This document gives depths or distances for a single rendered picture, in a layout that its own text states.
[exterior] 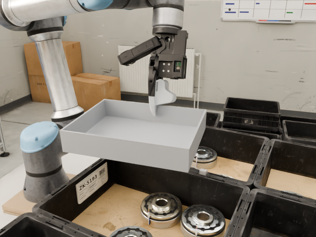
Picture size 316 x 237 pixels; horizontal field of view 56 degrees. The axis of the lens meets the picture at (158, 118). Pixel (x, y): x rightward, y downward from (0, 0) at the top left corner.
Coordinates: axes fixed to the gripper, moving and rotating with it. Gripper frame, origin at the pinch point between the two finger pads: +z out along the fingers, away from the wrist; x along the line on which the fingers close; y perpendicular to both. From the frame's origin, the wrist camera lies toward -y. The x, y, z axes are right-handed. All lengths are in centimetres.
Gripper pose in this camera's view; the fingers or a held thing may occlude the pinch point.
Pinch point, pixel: (152, 110)
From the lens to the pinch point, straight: 75.3
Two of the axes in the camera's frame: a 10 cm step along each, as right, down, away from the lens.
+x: 2.4, -0.7, 9.7
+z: -0.7, 9.9, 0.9
